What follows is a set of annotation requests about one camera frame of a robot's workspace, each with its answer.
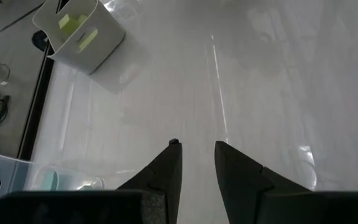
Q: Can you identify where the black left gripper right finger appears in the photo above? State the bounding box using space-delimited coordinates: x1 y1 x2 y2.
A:
215 141 312 224

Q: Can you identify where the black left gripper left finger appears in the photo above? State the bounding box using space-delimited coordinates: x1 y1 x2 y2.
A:
116 139 183 224

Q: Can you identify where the black round table foot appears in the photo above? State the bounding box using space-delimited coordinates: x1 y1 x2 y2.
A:
31 30 49 52

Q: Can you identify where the white plastic handled bin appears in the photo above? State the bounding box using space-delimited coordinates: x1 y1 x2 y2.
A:
32 0 126 75

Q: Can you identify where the black table frame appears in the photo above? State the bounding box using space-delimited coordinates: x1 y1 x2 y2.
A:
16 0 62 161

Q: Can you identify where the clear plastic handled bin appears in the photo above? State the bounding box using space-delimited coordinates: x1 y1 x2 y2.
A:
0 154 106 216

